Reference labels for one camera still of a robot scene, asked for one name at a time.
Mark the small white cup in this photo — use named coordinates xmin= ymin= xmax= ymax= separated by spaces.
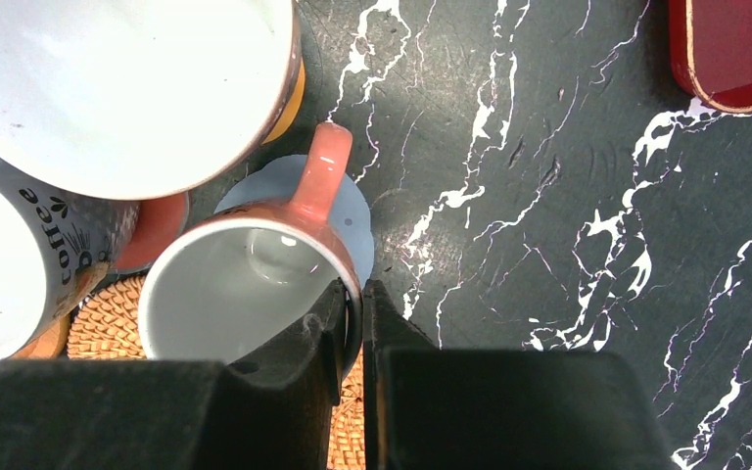
xmin=138 ymin=122 xmax=363 ymax=372

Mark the blue round coaster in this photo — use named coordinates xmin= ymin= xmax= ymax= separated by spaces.
xmin=214 ymin=155 xmax=375 ymax=285

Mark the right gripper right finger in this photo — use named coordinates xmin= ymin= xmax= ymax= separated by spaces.
xmin=363 ymin=280 xmax=672 ymax=469

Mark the red serving tray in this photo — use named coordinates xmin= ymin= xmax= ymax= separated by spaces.
xmin=668 ymin=0 xmax=752 ymax=114

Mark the orange round coaster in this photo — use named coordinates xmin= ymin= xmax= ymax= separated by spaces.
xmin=262 ymin=60 xmax=306 ymax=145

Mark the smooth wooden coaster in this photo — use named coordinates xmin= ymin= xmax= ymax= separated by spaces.
xmin=0 ymin=315 xmax=71 ymax=360

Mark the woven rattan coaster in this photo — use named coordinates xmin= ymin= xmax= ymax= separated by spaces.
xmin=67 ymin=275 xmax=145 ymax=359
xmin=327 ymin=352 xmax=366 ymax=469

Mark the white cup floral pattern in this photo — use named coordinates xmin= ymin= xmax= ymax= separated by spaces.
xmin=0 ymin=1 xmax=300 ymax=200

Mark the red round coaster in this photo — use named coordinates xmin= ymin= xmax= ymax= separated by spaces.
xmin=113 ymin=192 xmax=190 ymax=274

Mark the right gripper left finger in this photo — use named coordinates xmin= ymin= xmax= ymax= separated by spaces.
xmin=0 ymin=282 xmax=346 ymax=469

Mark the white cup dark outside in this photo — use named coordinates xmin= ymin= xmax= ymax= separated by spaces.
xmin=0 ymin=159 xmax=140 ymax=360

